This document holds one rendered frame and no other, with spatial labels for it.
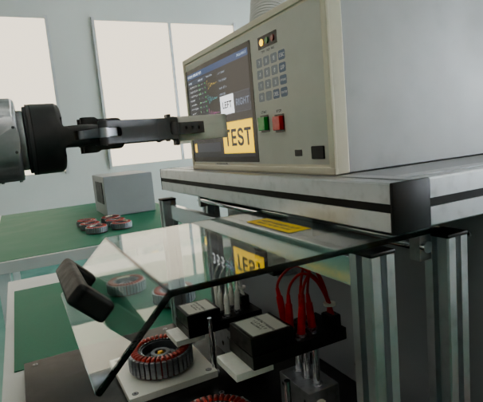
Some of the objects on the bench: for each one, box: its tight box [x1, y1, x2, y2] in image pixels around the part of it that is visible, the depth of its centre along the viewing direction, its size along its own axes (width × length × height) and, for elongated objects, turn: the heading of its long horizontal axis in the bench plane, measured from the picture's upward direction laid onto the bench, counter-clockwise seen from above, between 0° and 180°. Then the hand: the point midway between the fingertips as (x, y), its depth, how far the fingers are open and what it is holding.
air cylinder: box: [280, 363, 340, 402], centre depth 63 cm, size 5×8×6 cm
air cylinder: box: [215, 328, 232, 353], centre depth 85 cm, size 5×8×6 cm
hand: (199, 127), depth 56 cm, fingers closed
